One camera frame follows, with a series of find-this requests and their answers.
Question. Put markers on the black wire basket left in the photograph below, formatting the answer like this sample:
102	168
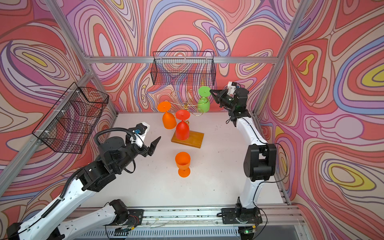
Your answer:
75	116

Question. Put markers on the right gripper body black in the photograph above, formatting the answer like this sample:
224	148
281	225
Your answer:
228	101

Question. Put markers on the gold wire glass rack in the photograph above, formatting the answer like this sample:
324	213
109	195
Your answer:
190	103

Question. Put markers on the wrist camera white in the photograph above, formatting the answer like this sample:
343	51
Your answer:
140	131
231	87

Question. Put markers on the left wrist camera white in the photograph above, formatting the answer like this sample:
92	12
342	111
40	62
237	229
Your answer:
140	131

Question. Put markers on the black wire basket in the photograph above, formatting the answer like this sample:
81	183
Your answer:
75	116
183	68

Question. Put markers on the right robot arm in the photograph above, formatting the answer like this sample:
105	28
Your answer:
260	159

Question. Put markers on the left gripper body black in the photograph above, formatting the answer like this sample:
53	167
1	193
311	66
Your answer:
143	150

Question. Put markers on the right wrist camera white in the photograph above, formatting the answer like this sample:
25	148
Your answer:
231	87

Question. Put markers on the wooden rack base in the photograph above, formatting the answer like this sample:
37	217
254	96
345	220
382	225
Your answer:
195	140

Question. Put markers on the red wine glass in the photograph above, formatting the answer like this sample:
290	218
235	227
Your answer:
182	128

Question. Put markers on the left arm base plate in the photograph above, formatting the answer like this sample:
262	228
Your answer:
127	222

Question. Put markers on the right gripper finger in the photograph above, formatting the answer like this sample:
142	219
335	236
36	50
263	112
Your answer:
217	97
219	92

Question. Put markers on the green wine glass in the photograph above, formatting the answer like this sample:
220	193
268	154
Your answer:
204	102

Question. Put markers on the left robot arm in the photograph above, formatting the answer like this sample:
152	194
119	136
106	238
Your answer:
118	147

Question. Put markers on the aluminium mounting rail front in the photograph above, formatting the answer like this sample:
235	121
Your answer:
279	223

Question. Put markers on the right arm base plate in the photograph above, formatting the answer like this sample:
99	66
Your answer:
240	216

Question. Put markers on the orange wine glass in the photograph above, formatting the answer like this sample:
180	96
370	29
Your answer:
183	161
168	119

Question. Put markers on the black wire basket back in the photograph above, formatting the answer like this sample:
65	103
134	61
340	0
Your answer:
183	68

